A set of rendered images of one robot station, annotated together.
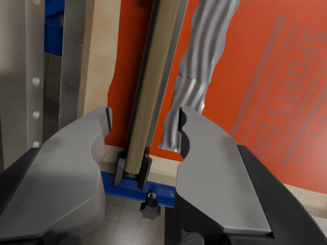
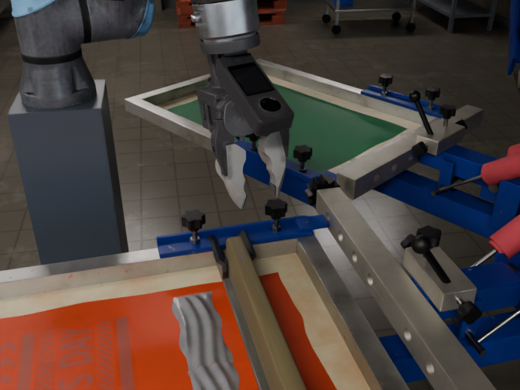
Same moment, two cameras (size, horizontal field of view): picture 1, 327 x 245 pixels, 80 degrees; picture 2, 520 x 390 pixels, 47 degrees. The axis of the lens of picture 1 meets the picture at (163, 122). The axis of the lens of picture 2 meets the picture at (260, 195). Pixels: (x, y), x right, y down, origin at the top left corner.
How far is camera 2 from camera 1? 0.68 m
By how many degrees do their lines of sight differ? 41
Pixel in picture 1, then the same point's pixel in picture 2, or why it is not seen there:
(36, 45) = (386, 303)
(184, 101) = (209, 340)
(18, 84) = (378, 265)
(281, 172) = (25, 326)
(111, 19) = (340, 377)
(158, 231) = not seen: hidden behind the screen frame
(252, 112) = (111, 367)
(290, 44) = not seen: outside the picture
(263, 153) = (67, 335)
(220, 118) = (151, 345)
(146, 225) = not seen: hidden behind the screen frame
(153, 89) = (254, 298)
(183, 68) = (230, 370)
